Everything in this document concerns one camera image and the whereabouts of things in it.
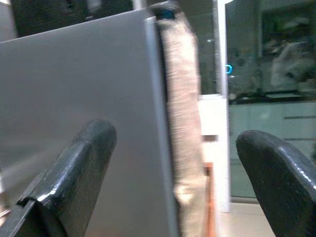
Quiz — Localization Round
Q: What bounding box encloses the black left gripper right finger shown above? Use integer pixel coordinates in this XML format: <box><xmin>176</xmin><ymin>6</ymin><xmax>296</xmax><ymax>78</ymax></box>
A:
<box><xmin>236</xmin><ymin>130</ymin><xmax>316</xmax><ymax>237</ymax></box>

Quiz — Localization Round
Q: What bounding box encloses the dark grey fridge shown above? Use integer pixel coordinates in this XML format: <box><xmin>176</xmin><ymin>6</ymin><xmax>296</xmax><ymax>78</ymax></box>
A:
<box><xmin>0</xmin><ymin>8</ymin><xmax>180</xmax><ymax>237</ymax></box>

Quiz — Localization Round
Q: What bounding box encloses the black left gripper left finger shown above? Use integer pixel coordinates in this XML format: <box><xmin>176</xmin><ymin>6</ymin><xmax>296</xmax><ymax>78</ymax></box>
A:
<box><xmin>0</xmin><ymin>119</ymin><xmax>118</xmax><ymax>237</ymax></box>

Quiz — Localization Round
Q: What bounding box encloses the white kitchen counter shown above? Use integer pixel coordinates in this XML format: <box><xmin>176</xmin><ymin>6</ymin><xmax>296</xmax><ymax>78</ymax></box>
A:
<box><xmin>197</xmin><ymin>93</ymin><xmax>231</xmax><ymax>213</ymax></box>

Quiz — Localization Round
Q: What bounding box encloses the green-tinted glass door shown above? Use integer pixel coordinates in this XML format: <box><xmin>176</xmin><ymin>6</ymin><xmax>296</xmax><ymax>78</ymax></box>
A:
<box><xmin>227</xmin><ymin>0</ymin><xmax>316</xmax><ymax>198</ymax></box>

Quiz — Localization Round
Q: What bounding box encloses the beige cloth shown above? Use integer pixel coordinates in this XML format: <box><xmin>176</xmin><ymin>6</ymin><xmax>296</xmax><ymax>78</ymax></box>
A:
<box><xmin>157</xmin><ymin>11</ymin><xmax>208</xmax><ymax>237</ymax></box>

